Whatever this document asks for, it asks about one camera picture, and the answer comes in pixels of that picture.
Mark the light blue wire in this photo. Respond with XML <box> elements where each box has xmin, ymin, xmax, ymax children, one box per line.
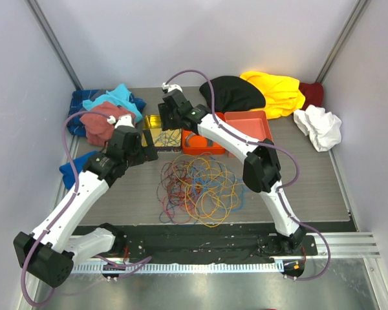
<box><xmin>155</xmin><ymin>129</ymin><xmax>182</xmax><ymax>148</ymax></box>

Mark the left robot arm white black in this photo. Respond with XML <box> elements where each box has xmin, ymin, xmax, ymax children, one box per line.
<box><xmin>13</xmin><ymin>125</ymin><xmax>158</xmax><ymax>288</ymax></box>

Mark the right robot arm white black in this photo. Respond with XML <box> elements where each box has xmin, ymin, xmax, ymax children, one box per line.
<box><xmin>158</xmin><ymin>89</ymin><xmax>306</xmax><ymax>255</ymax></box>

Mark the gold tin box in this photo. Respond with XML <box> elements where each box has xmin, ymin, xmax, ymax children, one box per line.
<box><xmin>144</xmin><ymin>114</ymin><xmax>182</xmax><ymax>152</ymax></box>

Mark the orange square tray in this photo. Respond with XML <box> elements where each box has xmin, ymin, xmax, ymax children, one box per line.
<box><xmin>182</xmin><ymin>129</ymin><xmax>226</xmax><ymax>155</ymax></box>

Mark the salmon pink cloth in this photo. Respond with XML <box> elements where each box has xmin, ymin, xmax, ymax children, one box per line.
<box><xmin>80</xmin><ymin>101</ymin><xmax>136</xmax><ymax>147</ymax></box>

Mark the cyan cloth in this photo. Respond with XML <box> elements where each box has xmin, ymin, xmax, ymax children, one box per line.
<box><xmin>82</xmin><ymin>83</ymin><xmax>146</xmax><ymax>123</ymax></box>

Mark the black cloth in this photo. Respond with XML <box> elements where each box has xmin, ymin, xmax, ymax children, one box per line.
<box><xmin>211</xmin><ymin>76</ymin><xmax>266</xmax><ymax>113</ymax></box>

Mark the salmon pink square tray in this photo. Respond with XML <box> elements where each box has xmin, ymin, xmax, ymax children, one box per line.
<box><xmin>224</xmin><ymin>110</ymin><xmax>273</xmax><ymax>141</ymax></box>

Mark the royal blue cloth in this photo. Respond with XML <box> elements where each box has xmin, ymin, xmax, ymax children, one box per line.
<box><xmin>59</xmin><ymin>150</ymin><xmax>96</xmax><ymax>190</ymax></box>

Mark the blue plaid cloth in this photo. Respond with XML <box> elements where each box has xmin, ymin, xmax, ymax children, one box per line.
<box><xmin>67</xmin><ymin>89</ymin><xmax>147</xmax><ymax>137</ymax></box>

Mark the yellow cloth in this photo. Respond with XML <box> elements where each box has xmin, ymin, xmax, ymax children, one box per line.
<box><xmin>240</xmin><ymin>71</ymin><xmax>306</xmax><ymax>119</ymax></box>

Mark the dark red cloth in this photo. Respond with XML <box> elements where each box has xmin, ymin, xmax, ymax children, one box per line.
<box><xmin>299</xmin><ymin>82</ymin><xmax>324</xmax><ymax>110</ymax></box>

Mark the white cloth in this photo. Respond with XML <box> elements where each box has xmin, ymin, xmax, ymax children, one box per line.
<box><xmin>293</xmin><ymin>105</ymin><xmax>342</xmax><ymax>152</ymax></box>

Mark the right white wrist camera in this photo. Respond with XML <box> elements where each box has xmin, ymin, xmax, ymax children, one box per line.
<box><xmin>161</xmin><ymin>83</ymin><xmax>183</xmax><ymax>94</ymax></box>

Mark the grey coiled wire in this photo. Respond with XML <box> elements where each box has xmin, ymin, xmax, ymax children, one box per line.
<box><xmin>185</xmin><ymin>134</ymin><xmax>215</xmax><ymax>147</ymax></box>

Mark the red tangled wire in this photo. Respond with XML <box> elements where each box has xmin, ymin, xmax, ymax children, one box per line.
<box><xmin>157</xmin><ymin>160</ymin><xmax>201</xmax><ymax>216</ymax></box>

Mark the blue tangled wire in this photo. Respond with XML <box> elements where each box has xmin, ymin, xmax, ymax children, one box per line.
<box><xmin>158</xmin><ymin>154</ymin><xmax>250</xmax><ymax>224</ymax></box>

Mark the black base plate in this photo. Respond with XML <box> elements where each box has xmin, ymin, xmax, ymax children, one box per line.
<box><xmin>70</xmin><ymin>222</ymin><xmax>356</xmax><ymax>263</ymax></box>

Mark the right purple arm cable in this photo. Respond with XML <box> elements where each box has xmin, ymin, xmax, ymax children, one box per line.
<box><xmin>163</xmin><ymin>69</ymin><xmax>332</xmax><ymax>282</ymax></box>

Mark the white slotted cable duct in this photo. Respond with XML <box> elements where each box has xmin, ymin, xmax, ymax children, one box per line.
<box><xmin>72</xmin><ymin>260</ymin><xmax>284</xmax><ymax>274</ymax></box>

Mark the left aluminium frame post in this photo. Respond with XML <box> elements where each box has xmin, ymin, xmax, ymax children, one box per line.
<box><xmin>25</xmin><ymin>0</ymin><xmax>83</xmax><ymax>90</ymax></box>

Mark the aluminium frame post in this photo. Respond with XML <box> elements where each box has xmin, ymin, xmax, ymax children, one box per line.
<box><xmin>25</xmin><ymin>0</ymin><xmax>83</xmax><ymax>90</ymax></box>
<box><xmin>316</xmin><ymin>0</ymin><xmax>371</xmax><ymax>84</ymax></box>

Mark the aluminium rail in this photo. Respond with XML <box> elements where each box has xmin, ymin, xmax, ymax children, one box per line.
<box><xmin>312</xmin><ymin>231</ymin><xmax>381</xmax><ymax>259</ymax></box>

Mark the right aluminium frame post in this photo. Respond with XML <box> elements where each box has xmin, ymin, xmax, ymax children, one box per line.
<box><xmin>316</xmin><ymin>0</ymin><xmax>371</xmax><ymax>84</ymax></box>

